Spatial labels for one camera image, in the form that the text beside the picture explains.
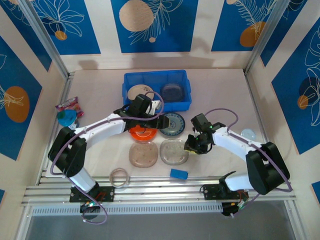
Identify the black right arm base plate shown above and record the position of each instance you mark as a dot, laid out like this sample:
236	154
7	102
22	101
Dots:
210	192

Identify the orange plastic plate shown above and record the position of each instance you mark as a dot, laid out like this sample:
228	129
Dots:
142	136

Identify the blue and white patterned plate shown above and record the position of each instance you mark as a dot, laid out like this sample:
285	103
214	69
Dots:
176	123

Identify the pinkish clear square plate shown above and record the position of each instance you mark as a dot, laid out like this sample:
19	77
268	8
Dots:
143	154

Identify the yogurt cup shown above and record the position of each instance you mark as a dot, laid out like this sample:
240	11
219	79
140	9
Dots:
248	133

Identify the cream plate with floral print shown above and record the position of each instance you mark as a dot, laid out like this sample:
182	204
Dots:
137	91

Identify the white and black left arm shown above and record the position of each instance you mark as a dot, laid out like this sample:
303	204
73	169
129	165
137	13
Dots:
100	126

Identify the blue rectangular block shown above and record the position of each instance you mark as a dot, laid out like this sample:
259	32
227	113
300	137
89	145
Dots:
178	174

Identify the colourful snack packet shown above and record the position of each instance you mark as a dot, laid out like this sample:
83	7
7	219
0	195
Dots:
70	105

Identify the aluminium mounting rails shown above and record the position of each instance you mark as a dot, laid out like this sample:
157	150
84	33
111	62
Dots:
162	192

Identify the aluminium frame post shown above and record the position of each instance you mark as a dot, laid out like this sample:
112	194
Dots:
265	35
42	35

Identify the cup with blue lid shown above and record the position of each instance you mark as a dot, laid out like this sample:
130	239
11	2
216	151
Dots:
66	117

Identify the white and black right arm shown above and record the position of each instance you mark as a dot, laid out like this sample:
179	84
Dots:
232	142

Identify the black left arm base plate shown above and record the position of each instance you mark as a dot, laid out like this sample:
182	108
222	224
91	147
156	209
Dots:
107	193

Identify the aluminium side rail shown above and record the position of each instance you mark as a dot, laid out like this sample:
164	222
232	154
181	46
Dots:
252	95
65	90

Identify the blue plastic bin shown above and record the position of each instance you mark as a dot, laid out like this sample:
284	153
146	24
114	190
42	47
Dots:
155	77

